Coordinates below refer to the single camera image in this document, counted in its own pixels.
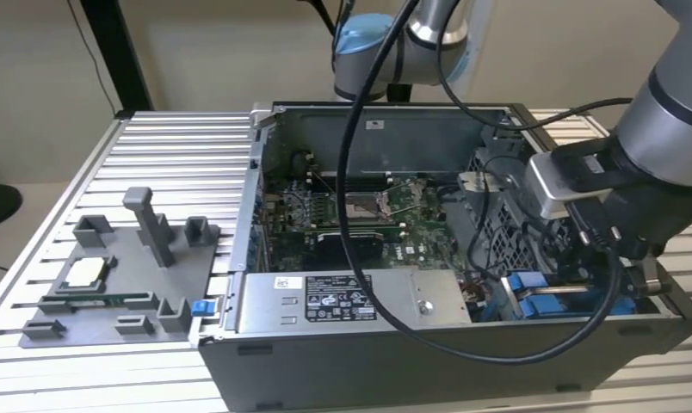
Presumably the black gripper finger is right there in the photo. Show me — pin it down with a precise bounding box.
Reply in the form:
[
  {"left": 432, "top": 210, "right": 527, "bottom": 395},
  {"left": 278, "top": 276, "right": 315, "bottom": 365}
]
[
  {"left": 555, "top": 244, "right": 605, "bottom": 283},
  {"left": 625, "top": 252, "right": 673, "bottom": 299}
]

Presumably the hard disk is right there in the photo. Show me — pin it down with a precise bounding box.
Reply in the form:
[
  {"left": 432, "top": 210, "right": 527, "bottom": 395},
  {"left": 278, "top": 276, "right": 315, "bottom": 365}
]
[{"left": 506, "top": 269, "right": 634, "bottom": 301}]

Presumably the black disk wire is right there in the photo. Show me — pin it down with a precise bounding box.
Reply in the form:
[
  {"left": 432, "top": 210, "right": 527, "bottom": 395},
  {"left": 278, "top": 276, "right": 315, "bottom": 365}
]
[
  {"left": 486, "top": 219, "right": 571, "bottom": 277},
  {"left": 466, "top": 155, "right": 531, "bottom": 277}
]

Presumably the empty blue disk carrier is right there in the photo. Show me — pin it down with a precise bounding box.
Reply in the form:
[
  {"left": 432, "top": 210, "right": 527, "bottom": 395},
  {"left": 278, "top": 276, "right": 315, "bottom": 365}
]
[{"left": 516, "top": 295, "right": 639, "bottom": 321}]

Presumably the grey metal disk bay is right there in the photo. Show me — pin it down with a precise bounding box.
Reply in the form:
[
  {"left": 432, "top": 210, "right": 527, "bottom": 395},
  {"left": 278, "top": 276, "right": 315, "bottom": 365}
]
[{"left": 442, "top": 122, "right": 662, "bottom": 323}]

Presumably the black RAM slot bank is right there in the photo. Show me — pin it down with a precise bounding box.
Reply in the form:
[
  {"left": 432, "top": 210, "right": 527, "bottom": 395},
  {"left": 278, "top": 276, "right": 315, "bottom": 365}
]
[
  {"left": 306, "top": 170, "right": 395, "bottom": 191},
  {"left": 308, "top": 218, "right": 406, "bottom": 230}
]

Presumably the green Dell motherboard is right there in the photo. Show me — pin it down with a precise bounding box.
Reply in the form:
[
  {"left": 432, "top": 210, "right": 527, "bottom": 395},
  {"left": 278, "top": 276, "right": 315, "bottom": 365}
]
[{"left": 259, "top": 171, "right": 467, "bottom": 274}]

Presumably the metal socket cover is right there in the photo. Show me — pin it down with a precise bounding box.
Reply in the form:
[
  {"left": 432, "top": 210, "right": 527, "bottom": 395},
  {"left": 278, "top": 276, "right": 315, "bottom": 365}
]
[{"left": 383, "top": 176, "right": 428, "bottom": 216}]

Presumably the CPU socket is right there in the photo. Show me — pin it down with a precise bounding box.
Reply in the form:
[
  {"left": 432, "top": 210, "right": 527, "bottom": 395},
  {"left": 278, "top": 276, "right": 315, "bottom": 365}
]
[{"left": 344, "top": 191, "right": 394, "bottom": 221}]

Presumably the black cooler block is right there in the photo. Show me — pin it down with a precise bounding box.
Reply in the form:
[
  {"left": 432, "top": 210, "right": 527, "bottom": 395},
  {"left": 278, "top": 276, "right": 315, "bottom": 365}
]
[{"left": 314, "top": 231, "right": 383, "bottom": 262}]

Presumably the grey open PC case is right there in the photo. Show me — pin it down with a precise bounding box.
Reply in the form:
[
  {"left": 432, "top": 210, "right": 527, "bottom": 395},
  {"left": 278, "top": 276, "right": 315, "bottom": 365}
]
[{"left": 189, "top": 101, "right": 692, "bottom": 413}]

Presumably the thin metal locking lever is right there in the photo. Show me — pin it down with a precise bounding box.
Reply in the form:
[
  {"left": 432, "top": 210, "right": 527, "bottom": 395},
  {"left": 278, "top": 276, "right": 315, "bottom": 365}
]
[{"left": 315, "top": 171, "right": 339, "bottom": 195}]

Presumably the silver power supply unit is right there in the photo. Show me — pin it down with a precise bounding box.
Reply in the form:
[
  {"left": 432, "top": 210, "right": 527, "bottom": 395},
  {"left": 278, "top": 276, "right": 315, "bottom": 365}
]
[{"left": 235, "top": 269, "right": 474, "bottom": 336}]

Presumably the grey parts rack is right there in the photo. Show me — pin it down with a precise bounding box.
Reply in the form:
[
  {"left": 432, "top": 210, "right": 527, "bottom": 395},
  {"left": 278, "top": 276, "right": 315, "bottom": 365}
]
[{"left": 17, "top": 187, "right": 224, "bottom": 349}]

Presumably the green RAM stick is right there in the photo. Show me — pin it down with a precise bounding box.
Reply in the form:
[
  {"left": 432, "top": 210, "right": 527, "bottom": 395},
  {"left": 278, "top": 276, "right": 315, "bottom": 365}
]
[{"left": 44, "top": 292, "right": 152, "bottom": 309}]

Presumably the silver CPU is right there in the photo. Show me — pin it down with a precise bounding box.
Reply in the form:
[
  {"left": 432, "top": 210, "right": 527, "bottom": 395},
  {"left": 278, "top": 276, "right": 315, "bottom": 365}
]
[{"left": 61, "top": 257, "right": 109, "bottom": 287}]

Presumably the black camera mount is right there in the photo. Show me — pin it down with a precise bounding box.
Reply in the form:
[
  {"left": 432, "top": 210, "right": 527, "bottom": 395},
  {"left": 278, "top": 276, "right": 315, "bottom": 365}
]
[{"left": 546, "top": 136, "right": 630, "bottom": 195}]

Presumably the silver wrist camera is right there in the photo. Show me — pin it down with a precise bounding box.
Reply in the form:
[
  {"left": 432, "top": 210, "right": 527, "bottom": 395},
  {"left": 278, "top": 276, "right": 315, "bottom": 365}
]
[{"left": 523, "top": 152, "right": 611, "bottom": 221}]

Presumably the black frame post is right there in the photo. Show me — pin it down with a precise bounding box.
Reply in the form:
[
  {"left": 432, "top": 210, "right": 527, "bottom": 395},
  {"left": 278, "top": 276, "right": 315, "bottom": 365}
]
[{"left": 79, "top": 0, "right": 155, "bottom": 114}]

